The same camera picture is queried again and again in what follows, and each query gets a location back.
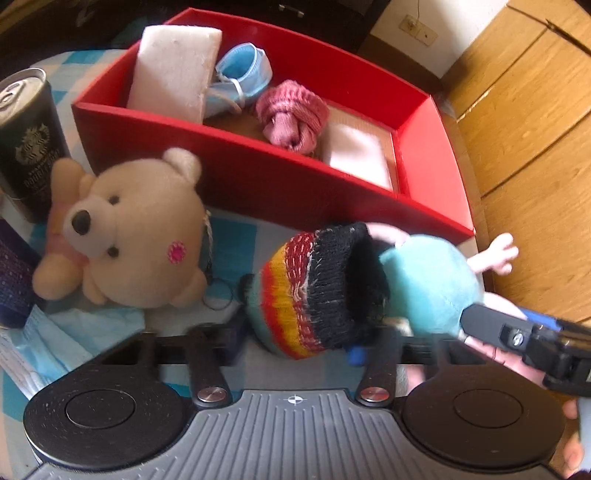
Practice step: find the pink knit sock ball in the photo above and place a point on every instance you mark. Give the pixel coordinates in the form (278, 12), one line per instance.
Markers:
(292, 117)

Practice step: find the blue face mask in box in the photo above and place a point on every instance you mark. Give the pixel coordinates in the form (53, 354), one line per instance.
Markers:
(239, 78)

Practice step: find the wall power outlet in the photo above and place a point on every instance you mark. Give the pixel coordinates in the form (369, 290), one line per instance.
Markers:
(417, 30)

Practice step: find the pink pig plush toy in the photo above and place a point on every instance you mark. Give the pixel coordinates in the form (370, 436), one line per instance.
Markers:
(432, 282)

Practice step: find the dark wooden nightstand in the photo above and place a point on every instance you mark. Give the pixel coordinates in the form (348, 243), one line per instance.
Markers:
(342, 23)

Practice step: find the black starbucks coffee can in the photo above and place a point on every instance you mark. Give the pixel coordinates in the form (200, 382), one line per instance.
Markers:
(31, 141)

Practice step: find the beige teddy bear plush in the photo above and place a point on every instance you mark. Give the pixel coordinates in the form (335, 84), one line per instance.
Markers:
(131, 235)

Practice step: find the person right hand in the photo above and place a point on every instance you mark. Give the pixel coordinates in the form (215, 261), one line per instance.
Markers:
(570, 452)

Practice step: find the white foam block tall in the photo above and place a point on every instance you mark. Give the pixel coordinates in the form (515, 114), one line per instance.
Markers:
(173, 70)

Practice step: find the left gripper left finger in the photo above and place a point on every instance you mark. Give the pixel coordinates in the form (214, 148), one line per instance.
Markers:
(209, 347)

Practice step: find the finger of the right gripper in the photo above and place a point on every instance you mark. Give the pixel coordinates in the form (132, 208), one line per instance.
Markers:
(543, 328)
(566, 367)

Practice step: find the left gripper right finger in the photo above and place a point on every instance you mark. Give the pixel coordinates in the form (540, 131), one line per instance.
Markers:
(381, 359)

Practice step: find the striped knit sock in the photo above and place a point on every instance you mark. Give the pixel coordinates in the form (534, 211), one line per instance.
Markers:
(322, 290)

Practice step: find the wooden wardrobe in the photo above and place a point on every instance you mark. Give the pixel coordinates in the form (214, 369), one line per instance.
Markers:
(521, 92)

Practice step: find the blue face mask on table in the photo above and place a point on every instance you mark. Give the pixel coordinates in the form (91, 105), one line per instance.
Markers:
(49, 346)

